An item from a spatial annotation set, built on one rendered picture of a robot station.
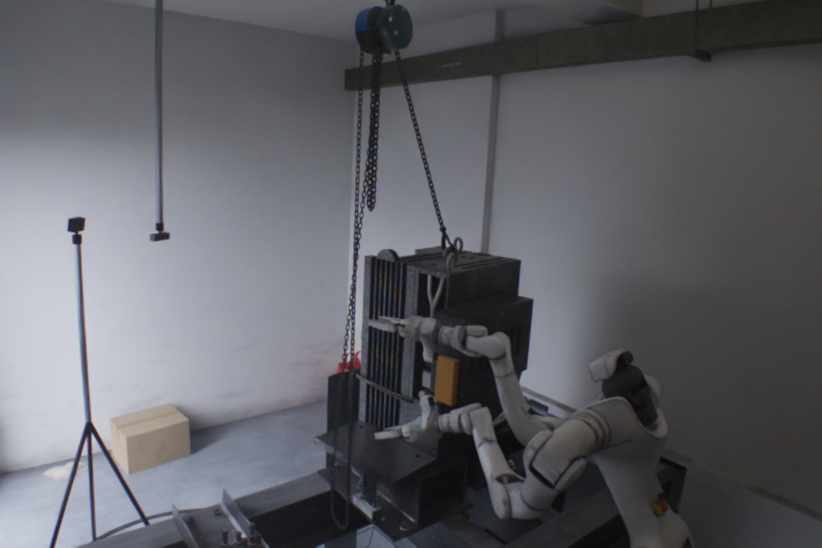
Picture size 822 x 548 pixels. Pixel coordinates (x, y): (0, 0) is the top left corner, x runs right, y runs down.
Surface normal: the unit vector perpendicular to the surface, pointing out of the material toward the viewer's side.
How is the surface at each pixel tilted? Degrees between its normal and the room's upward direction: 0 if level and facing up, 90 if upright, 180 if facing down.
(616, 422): 80
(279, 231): 90
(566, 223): 90
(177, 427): 90
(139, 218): 90
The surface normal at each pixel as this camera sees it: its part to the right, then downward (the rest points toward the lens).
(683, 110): -0.80, 0.07
